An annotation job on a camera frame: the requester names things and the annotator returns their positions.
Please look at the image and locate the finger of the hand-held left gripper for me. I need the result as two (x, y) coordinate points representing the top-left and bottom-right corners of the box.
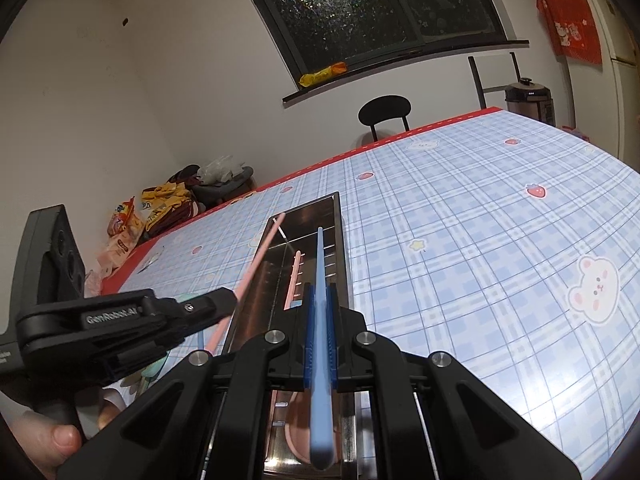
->
(97, 327), (201, 382)
(150, 287), (239, 335)

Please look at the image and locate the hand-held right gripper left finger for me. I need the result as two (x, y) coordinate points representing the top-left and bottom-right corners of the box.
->
(56, 285), (315, 480)

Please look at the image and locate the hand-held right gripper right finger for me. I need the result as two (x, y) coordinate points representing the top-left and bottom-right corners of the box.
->
(326, 284), (584, 480)

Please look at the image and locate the pink chopstick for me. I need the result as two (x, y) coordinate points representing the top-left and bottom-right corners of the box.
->
(206, 211), (287, 357)
(282, 250), (305, 311)

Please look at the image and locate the light blue spoon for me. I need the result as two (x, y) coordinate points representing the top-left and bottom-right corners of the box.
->
(309, 226), (335, 471)

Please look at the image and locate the steel utensil tray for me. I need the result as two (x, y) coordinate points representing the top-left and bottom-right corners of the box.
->
(220, 191), (374, 480)

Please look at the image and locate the pink spoon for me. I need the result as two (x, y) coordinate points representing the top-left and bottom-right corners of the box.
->
(272, 392), (351, 466)

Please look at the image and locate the person's left hand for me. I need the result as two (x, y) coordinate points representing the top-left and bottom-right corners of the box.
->
(5, 412), (83, 480)

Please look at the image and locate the orange snack bag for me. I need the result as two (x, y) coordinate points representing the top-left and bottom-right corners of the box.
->
(107, 195), (146, 239)
(82, 232), (137, 299)

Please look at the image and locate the yellow and maroon clothes pile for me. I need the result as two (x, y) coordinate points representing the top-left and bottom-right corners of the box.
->
(141, 165), (212, 234)

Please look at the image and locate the grey chair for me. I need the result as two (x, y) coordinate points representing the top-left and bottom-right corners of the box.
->
(192, 166), (256, 209)

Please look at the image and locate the clear plastic bag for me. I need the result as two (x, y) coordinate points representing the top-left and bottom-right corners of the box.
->
(196, 156), (246, 184)

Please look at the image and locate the blue plaid table mat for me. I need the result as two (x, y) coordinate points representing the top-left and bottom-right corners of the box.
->
(102, 109), (640, 480)

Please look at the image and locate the black round chair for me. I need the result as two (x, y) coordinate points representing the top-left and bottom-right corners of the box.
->
(358, 95), (413, 142)

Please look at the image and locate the yellow snack packet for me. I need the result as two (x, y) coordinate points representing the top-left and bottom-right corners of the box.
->
(299, 62), (348, 87)

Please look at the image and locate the black window sill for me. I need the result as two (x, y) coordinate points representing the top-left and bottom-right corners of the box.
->
(281, 39), (530, 109)

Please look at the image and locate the electric pressure cooker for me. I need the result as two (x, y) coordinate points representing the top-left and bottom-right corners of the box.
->
(504, 77), (556, 127)

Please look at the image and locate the dark window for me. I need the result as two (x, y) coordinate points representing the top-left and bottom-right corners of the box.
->
(231, 0), (519, 77)

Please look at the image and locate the red printed cloth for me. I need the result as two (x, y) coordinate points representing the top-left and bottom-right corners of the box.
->
(536, 0), (604, 66)

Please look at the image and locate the black metal frame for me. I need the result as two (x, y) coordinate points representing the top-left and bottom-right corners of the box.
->
(468, 52), (522, 110)

